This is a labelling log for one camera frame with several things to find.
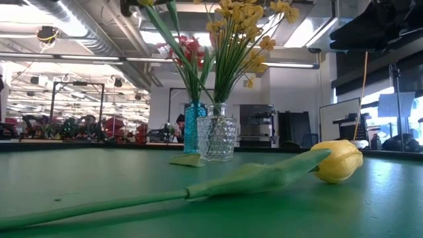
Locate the black shelf unit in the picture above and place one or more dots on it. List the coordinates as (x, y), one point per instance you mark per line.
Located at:
(350, 127)

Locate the black tripod stand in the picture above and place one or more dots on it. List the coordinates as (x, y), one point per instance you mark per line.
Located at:
(398, 109)

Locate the black coffee machine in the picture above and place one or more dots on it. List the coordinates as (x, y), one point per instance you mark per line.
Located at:
(256, 125)

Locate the blue textured glass vase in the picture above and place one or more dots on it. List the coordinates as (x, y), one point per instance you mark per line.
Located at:
(191, 132)

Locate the white paper sheet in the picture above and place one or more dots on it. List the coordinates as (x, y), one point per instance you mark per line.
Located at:
(396, 104)

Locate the clear textured glass vase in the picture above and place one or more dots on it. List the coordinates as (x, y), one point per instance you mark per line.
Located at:
(216, 139)

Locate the loose green artificial leaf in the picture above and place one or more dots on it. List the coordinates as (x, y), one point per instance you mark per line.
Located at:
(186, 160)

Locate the black ceiling device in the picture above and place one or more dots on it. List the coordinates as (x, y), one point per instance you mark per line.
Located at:
(47, 33)

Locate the yellow artificial tulip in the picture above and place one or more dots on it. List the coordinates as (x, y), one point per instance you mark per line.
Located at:
(337, 162)
(165, 36)

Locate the whiteboard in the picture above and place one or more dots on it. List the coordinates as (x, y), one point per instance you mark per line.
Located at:
(337, 122)

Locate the blue chair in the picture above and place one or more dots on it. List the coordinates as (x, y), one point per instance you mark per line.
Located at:
(310, 139)

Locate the yellow artificial flowers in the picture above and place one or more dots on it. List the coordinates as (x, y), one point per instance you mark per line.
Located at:
(99, 172)

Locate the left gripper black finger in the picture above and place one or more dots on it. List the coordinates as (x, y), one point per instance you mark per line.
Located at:
(129, 6)

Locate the long ceiling light strip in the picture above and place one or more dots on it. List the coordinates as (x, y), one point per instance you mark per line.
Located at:
(66, 57)
(291, 65)

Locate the black table frame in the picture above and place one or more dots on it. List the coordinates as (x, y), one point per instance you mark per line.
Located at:
(99, 145)

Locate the black panel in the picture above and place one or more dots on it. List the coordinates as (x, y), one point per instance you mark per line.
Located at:
(294, 127)

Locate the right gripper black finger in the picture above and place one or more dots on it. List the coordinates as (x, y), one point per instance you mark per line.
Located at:
(370, 28)
(363, 43)

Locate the black bag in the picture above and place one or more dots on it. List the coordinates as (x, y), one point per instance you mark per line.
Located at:
(400, 143)

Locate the person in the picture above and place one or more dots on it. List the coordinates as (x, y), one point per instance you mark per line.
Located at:
(89, 124)
(180, 127)

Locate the dark bottle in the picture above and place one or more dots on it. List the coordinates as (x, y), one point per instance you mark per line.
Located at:
(376, 142)

